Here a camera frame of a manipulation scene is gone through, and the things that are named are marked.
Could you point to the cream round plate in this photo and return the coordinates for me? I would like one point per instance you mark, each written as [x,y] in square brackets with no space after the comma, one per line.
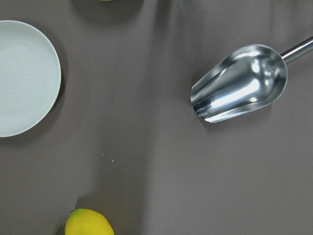
[30,77]

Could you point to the steel scoop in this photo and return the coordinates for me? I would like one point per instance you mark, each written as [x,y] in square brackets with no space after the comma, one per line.
[248,79]

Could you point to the yellow lemon near lime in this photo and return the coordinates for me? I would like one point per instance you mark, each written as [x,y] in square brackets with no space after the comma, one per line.
[87,222]

